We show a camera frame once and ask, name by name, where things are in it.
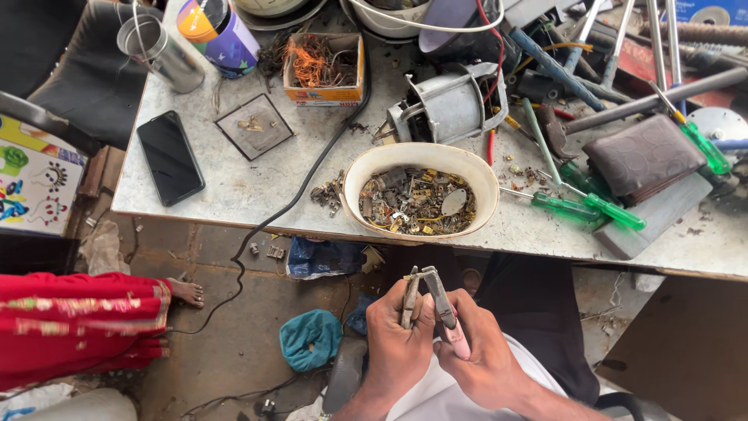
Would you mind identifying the person's right hand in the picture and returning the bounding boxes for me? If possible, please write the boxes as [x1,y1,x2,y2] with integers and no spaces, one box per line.
[432,288,530,408]

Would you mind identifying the person's left hand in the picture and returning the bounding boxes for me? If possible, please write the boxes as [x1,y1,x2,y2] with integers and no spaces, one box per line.
[365,279,437,401]

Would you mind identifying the pliers with pink handle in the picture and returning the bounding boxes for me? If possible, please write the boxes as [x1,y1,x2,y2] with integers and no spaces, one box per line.
[400,266,472,361]

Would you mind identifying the grey rubber object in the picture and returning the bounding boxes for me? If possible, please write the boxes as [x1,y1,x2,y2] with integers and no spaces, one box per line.
[323,337,369,416]

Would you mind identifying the person's white garment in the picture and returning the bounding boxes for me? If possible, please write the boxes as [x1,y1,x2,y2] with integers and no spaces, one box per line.
[383,332,569,421]

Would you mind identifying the person's black trousers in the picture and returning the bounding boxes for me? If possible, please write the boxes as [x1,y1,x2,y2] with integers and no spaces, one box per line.
[472,252,602,407]

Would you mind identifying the teal cloth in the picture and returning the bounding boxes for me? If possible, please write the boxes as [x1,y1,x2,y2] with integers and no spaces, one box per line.
[279,309,344,374]

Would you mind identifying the blue plastic bag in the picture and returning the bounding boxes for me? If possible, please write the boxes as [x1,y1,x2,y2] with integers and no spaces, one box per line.
[286,236,368,281]

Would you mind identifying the heap of small metal parts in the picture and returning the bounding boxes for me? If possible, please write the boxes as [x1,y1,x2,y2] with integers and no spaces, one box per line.
[358,166,477,236]

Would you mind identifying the white oval bowl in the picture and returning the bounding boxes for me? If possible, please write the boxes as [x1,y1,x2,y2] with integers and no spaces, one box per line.
[341,143,501,243]

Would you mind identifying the small pile of metal clips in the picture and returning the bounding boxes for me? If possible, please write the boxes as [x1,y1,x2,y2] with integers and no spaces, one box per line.
[309,171,347,218]

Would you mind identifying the brown cardboard sheet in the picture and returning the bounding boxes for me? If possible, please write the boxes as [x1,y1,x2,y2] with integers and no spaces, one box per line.
[595,274,748,421]

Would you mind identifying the grey stone block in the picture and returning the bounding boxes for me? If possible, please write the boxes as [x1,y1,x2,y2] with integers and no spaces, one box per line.
[593,172,714,261]

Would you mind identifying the pale green stick tool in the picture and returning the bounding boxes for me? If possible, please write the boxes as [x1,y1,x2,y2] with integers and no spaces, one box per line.
[521,97,563,187]

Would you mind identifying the dark brown tool sheath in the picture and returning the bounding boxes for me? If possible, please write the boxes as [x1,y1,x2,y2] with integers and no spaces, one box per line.
[534,104,578,163]

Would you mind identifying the grey electric motor housing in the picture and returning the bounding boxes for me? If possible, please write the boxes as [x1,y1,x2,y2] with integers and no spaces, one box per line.
[374,61,510,147]

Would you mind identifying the brown leather wallet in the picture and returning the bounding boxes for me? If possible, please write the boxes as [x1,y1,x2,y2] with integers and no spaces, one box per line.
[582,113,708,207]

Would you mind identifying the square black-framed glass plate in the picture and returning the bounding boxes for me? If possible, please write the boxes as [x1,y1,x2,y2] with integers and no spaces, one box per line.
[214,93,295,162]

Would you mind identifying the orange cardboard box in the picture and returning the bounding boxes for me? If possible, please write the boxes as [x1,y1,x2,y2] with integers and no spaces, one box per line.
[282,32,365,108]

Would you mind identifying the black smartphone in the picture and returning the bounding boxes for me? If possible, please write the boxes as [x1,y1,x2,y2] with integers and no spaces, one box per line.
[136,110,206,207]

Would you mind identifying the clear plastic bag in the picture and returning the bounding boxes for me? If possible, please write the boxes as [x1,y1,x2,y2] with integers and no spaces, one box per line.
[78,219,132,277]

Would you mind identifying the grey metal pipe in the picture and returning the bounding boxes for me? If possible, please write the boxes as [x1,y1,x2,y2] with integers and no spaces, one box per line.
[563,67,748,136]

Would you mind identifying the dark purple lamp shade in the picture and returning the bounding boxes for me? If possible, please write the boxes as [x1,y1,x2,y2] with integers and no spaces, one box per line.
[417,0,507,58]

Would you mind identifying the white sack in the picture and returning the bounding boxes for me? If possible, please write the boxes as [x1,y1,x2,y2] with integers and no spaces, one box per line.
[0,383,139,421]

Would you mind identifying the white round bowl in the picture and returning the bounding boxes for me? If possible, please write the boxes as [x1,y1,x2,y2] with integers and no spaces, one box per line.
[349,0,434,40]

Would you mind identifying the grey metal disc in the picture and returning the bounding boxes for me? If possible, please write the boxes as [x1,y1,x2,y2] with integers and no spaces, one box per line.
[686,106,748,142]

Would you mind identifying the heap of tools and rods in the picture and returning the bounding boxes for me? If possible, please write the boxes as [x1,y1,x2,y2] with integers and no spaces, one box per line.
[505,0,748,118]

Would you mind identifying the round metal plate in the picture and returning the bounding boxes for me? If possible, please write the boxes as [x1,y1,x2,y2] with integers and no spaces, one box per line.
[230,0,329,32]

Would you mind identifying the colourful cylindrical can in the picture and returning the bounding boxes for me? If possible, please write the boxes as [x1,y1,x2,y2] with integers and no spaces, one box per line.
[176,0,261,80]

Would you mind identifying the steel cup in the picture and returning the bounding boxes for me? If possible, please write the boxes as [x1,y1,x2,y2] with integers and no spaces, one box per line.
[116,14,206,95]

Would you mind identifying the colourful printed board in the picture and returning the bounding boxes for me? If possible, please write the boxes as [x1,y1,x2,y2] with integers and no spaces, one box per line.
[0,113,88,237]

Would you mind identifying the black chair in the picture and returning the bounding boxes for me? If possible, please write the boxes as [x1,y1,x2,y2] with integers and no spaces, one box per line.
[0,0,166,157]

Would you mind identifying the green-handled screwdriver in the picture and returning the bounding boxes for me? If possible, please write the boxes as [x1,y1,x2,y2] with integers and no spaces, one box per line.
[649,81,733,175]
[499,186,603,223]
[536,170,647,232]

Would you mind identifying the black cable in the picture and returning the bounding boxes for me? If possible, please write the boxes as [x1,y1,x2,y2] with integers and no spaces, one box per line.
[169,35,374,337]

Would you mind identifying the tangle of copper wire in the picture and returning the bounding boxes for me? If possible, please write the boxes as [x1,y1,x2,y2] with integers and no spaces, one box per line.
[288,35,358,88]

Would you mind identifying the blue-handled tool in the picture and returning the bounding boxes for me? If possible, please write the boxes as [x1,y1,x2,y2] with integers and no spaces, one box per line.
[508,26,607,112]

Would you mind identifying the red wire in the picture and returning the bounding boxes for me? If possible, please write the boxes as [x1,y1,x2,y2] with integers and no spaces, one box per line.
[475,0,506,167]

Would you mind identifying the white cable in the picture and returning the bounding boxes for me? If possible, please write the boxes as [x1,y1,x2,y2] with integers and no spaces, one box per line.
[363,0,506,34]

